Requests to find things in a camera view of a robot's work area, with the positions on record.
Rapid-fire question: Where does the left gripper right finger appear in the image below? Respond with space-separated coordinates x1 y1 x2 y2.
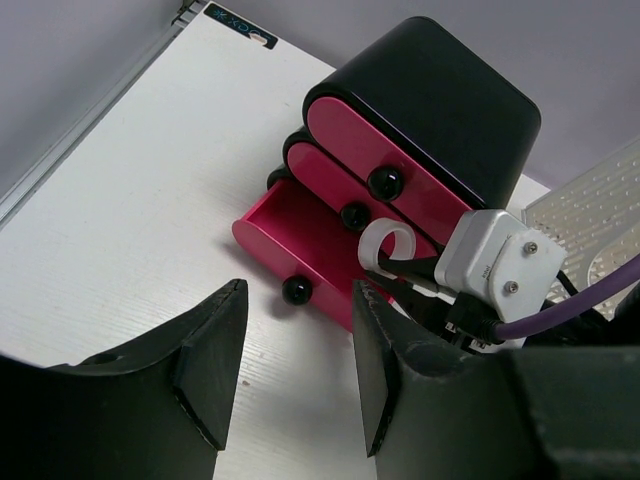
352 281 639 479

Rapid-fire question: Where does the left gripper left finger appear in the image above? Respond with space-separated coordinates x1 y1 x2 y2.
1 279 248 479

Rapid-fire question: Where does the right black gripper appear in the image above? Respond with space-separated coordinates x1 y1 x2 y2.
365 256 526 355

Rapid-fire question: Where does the black pink drawer organizer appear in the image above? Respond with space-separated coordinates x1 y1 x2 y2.
232 16 542 329

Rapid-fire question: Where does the clear tape roll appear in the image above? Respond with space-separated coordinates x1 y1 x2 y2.
357 218 417 279

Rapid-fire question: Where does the white file rack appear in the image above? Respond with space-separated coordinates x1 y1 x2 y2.
522 140 639 291

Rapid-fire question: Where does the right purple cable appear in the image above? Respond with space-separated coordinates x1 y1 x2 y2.
494 263 640 342

